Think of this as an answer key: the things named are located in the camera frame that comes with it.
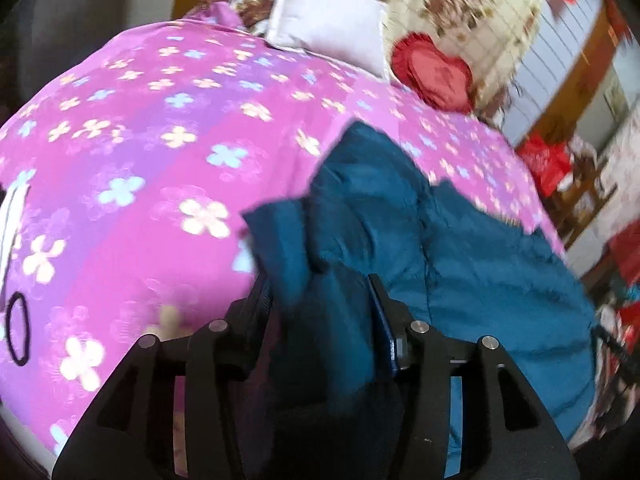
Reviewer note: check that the white pillow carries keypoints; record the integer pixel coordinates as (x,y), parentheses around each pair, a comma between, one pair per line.
(330,25)

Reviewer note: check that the teal padded jacket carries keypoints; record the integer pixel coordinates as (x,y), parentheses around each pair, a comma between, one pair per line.
(475,270)

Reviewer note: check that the red heart pillow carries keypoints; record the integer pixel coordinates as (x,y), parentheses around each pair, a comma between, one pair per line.
(432,75)

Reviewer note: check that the pink floral bedsheet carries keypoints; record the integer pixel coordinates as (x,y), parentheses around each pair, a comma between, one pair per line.
(150,160)

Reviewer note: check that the wooden chair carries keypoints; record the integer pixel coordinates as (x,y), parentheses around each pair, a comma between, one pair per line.
(587,195)

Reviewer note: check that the beige floral headboard cover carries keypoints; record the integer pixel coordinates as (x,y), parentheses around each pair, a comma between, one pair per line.
(475,5)

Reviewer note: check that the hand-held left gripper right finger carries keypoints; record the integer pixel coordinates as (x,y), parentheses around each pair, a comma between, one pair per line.
(386,330)

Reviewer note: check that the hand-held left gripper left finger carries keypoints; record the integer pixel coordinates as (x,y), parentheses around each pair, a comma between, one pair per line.
(250,310)

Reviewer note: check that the red bag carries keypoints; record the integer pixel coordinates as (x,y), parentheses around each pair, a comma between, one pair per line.
(545,160)

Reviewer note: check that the wooden door frame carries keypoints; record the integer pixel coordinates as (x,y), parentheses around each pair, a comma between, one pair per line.
(575,75)

